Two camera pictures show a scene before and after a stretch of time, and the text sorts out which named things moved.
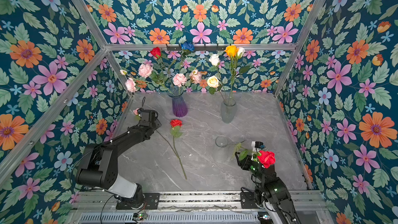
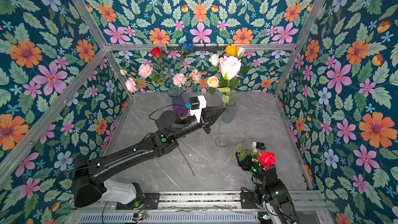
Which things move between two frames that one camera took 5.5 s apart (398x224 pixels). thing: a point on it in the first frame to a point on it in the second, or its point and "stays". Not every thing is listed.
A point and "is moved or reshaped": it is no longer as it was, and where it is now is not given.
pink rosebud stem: (135, 112) to (230, 66)
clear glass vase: (221, 151) stays
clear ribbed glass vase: (228, 110) stays
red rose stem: (266, 158) stays
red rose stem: (156, 52) stays
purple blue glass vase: (180, 107) stays
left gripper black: (157, 123) to (206, 113)
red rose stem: (176, 132) is moved or reshaped
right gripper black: (247, 159) stays
